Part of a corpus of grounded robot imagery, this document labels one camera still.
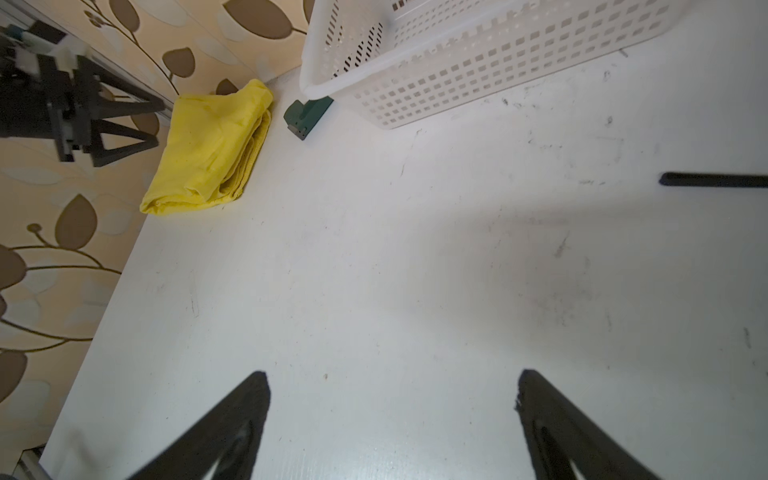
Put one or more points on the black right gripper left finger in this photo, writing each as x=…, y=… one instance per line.
x=224, y=443

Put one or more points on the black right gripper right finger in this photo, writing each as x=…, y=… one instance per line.
x=563, y=442

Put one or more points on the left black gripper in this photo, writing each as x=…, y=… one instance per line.
x=37, y=95

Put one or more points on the yellow trousers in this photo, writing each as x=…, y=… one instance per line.
x=211, y=149

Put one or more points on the dark green pipe wrench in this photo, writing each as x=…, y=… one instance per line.
x=301, y=118

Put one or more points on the white plastic laundry basket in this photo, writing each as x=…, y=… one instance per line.
x=396, y=62

